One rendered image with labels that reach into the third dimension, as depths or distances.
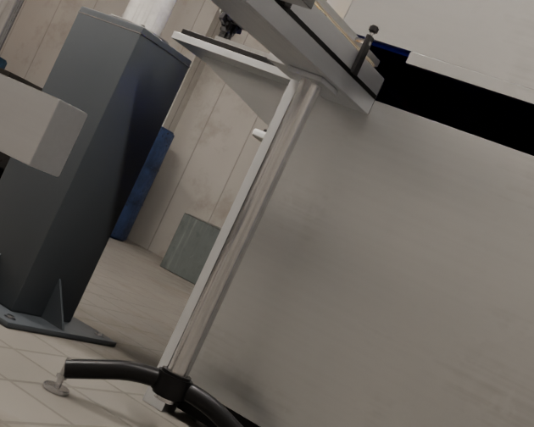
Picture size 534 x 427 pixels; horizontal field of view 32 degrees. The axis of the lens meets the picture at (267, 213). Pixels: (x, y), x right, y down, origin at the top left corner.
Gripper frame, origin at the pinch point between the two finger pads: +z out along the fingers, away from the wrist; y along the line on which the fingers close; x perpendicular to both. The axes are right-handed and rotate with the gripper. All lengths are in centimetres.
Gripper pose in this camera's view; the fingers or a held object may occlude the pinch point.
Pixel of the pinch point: (223, 40)
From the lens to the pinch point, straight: 258.6
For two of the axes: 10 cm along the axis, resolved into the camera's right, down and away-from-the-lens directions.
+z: -4.3, 9.0, -0.1
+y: 4.3, 2.2, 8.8
